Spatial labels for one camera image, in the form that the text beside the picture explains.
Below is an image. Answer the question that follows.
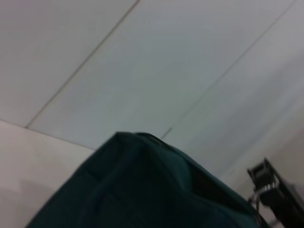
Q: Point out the dark teal lunch bag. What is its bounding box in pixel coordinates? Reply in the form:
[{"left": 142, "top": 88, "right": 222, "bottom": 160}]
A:
[{"left": 25, "top": 132, "right": 263, "bottom": 228}]

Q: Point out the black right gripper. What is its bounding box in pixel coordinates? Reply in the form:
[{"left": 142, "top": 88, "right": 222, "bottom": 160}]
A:
[{"left": 247, "top": 158, "right": 304, "bottom": 228}]

